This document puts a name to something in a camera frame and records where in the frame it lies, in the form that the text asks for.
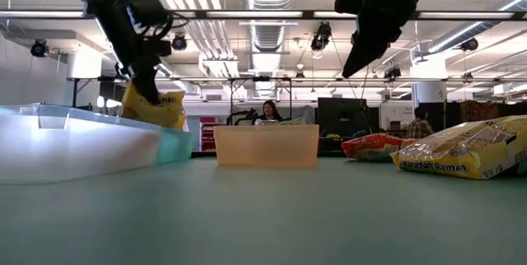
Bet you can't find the patterned brown tapestry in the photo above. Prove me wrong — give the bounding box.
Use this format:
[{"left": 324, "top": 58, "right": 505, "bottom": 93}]
[{"left": 459, "top": 100, "right": 500, "bottom": 124}]

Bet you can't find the person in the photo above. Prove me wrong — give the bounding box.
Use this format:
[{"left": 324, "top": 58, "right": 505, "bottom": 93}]
[
  {"left": 254, "top": 100, "right": 285, "bottom": 126},
  {"left": 405, "top": 106, "right": 434, "bottom": 139}
]

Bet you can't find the red tool cabinet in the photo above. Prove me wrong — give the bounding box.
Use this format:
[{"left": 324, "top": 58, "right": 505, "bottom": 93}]
[{"left": 199, "top": 116, "right": 217, "bottom": 151}]

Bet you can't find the teal plastic bin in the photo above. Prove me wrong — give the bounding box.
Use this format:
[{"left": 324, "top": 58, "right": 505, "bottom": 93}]
[{"left": 156, "top": 126, "right": 195, "bottom": 165}]

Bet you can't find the clear plastic bin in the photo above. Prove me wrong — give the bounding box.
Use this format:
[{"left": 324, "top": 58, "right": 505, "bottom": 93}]
[{"left": 0, "top": 103, "right": 162, "bottom": 184}]

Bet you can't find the black display screen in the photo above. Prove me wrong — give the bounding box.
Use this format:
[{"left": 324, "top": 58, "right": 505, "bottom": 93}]
[{"left": 98, "top": 81, "right": 128, "bottom": 114}]

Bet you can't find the black pipe frame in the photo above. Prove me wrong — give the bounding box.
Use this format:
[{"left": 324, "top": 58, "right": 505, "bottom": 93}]
[{"left": 68, "top": 76, "right": 527, "bottom": 112}]

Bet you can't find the yellow creamy chicken ramen pack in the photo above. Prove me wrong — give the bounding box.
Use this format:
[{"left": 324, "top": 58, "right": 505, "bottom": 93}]
[{"left": 254, "top": 118, "right": 306, "bottom": 127}]

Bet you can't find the orange translucent plastic bin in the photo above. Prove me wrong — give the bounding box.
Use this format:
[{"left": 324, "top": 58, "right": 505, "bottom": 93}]
[{"left": 212, "top": 123, "right": 320, "bottom": 168}]

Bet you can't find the red ramen pack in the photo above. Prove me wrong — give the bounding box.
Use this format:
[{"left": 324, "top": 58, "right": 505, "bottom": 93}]
[{"left": 340, "top": 132, "right": 413, "bottom": 163}]

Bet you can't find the black partition panel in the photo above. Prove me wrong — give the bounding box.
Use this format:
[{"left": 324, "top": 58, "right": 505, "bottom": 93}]
[{"left": 316, "top": 96, "right": 382, "bottom": 139}]

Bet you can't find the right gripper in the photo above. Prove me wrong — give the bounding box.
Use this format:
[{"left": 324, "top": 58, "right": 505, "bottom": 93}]
[{"left": 342, "top": 0, "right": 417, "bottom": 79}]

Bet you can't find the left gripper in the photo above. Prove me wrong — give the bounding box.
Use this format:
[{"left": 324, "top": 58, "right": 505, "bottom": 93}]
[{"left": 102, "top": 0, "right": 174, "bottom": 106}]

